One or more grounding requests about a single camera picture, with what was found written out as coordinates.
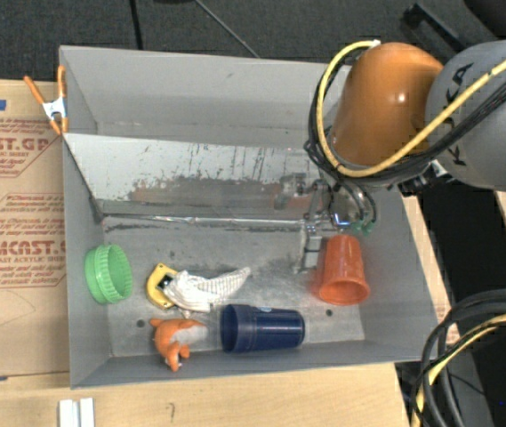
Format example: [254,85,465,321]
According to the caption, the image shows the orange plastic cup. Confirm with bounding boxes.
[310,233,372,307]

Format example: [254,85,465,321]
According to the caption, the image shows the grey metal bin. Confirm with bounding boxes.
[58,45,441,390]

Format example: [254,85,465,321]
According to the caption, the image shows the orange toy fox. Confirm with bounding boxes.
[149,318,210,373]

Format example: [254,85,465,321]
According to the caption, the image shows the dark blue plastic cup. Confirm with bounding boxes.
[219,303,306,354]

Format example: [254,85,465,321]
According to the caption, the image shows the yellow tape measure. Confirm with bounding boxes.
[146,262,178,311]

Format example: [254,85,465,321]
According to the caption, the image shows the brown cardboard board red print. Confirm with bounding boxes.
[0,77,72,384]

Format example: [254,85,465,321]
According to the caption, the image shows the green plastic lid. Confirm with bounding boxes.
[84,243,134,305]

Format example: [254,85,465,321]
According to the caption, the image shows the white cloth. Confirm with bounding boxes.
[163,266,253,315]

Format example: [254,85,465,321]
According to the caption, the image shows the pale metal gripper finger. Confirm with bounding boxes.
[307,233,324,270]
[295,229,309,276]

